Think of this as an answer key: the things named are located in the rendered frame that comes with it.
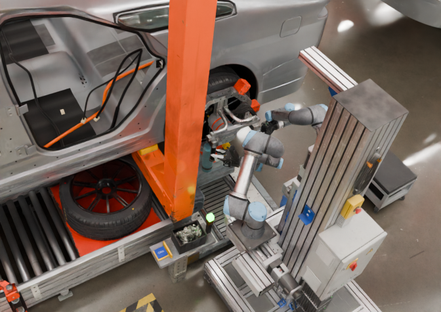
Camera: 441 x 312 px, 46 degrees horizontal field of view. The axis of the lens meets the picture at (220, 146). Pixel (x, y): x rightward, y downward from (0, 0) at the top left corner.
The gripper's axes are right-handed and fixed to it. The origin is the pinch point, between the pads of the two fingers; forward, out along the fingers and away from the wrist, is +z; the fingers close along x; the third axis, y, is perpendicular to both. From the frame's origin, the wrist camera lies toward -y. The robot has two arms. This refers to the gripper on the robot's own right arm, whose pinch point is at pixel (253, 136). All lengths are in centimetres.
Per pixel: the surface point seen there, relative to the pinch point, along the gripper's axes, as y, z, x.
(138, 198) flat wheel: -33, 87, -10
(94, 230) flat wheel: -43, 123, -7
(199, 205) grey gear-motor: -50, 45, 6
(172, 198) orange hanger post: -3, 76, 18
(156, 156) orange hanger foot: -15, 65, -27
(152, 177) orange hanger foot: -16, 76, -11
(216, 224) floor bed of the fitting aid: -77, 31, 12
